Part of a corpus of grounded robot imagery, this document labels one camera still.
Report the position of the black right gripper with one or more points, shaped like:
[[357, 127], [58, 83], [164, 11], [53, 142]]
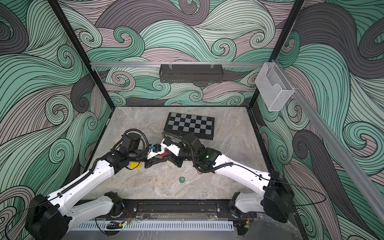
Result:
[[177, 159]]

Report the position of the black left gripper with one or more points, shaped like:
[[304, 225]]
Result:
[[148, 162]]

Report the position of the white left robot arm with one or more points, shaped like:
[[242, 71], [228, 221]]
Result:
[[51, 217]]

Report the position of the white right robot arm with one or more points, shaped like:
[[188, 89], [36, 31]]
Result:
[[271, 194]]

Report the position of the yellow block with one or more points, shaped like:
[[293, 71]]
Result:
[[134, 165]]

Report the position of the black white chessboard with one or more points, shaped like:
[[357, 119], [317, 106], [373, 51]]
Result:
[[181, 124]]

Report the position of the white ventilated front strip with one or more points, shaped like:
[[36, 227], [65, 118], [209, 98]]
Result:
[[220, 226]]

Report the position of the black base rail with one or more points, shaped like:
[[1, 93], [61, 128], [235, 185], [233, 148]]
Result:
[[222, 208]]

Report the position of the black wall shelf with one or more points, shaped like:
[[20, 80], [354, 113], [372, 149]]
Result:
[[196, 74]]

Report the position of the clear plastic wall bin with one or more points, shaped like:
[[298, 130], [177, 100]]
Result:
[[274, 87]]

